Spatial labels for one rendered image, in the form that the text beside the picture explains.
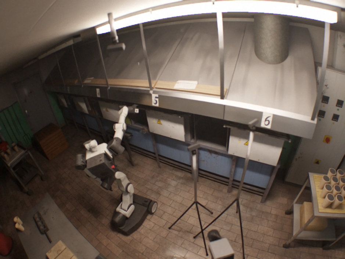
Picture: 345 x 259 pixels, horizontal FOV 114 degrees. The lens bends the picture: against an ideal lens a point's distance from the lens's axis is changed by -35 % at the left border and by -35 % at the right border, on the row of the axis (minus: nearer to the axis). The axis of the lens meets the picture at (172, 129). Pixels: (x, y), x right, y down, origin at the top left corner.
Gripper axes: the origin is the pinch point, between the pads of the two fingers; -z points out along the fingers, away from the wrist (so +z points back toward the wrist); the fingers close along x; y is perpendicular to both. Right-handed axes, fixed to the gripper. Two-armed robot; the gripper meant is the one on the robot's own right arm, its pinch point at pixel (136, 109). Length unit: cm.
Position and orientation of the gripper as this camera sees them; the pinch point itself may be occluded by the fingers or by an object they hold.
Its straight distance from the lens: 229.8
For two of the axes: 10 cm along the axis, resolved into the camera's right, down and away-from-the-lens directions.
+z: -5.4, 1.7, -8.2
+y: -8.4, -2.1, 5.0
